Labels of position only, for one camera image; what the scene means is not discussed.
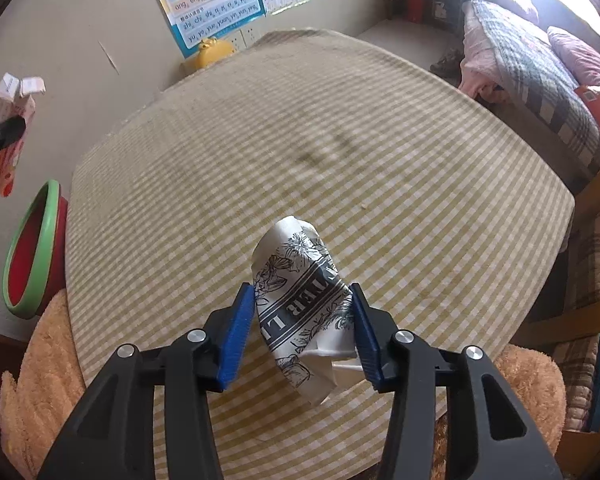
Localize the large blue letter wall poster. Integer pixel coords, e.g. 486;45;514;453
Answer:
142;0;267;58

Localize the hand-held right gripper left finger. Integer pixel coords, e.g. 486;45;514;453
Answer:
37;282;257;480

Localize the peach plush cushion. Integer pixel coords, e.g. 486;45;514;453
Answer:
0;290;566;480

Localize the white wall socket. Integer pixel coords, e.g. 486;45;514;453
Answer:
230;27;256;51

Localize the pink pillow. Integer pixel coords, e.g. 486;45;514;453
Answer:
547;26;600;88

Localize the red bin with green rim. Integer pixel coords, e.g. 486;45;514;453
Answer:
1;180;70;320

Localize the pair of shoes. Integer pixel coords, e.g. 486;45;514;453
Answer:
430;47;463;78

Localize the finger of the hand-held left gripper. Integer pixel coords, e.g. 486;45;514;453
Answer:
0;116;27;163

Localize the bed with plaid quilt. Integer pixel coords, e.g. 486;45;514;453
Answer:
460;0;600;193

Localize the yellow duck toy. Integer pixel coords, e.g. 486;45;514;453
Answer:
181;36;233;78

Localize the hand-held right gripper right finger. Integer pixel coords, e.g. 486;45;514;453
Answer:
349;282;563;480

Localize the pink carton with white flaps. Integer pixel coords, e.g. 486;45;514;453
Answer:
0;72;47;197

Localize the plaid chair cushion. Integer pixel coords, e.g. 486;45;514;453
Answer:
562;205;600;433

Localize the wooden chair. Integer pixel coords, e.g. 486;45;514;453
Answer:
510;150;600;476

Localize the black-and-white printed paper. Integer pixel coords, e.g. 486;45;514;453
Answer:
250;215;366;406

